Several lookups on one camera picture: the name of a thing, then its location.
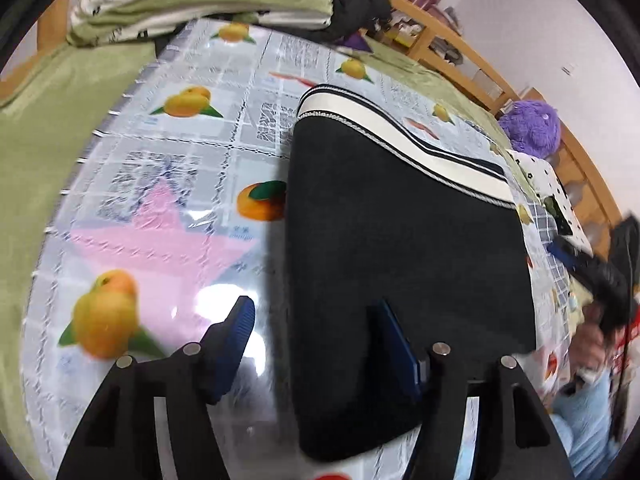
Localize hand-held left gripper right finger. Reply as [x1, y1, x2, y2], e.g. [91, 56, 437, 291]
[367, 300, 576, 480]

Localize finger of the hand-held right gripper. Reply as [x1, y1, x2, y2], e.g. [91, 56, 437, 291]
[547, 237, 590, 275]

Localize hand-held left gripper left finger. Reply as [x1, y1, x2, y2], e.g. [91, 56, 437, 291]
[57, 296, 257, 480]

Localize black pants with striped waistband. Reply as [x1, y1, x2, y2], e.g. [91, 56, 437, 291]
[285, 84, 539, 463]

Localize person's right hand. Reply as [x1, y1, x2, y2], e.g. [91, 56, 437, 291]
[569, 301, 621, 387]

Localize white flower print pillow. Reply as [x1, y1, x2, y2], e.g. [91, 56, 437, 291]
[510, 152, 594, 257]

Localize purple plush toy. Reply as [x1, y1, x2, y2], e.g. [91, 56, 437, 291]
[498, 100, 564, 159]

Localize fruit print plastic tablecloth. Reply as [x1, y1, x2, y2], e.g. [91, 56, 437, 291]
[22, 17, 587, 480]

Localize wooden shelf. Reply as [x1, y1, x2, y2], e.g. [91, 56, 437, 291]
[382, 0, 627, 233]

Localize green fleece blanket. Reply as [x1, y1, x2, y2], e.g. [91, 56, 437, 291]
[0, 37, 526, 480]

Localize purple cloth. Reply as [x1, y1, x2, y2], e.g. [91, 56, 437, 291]
[340, 30, 374, 54]

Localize folded white flower print quilt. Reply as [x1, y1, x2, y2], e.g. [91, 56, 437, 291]
[67, 0, 334, 49]

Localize wooden headboard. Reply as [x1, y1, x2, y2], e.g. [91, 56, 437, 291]
[0, 0, 76, 107]

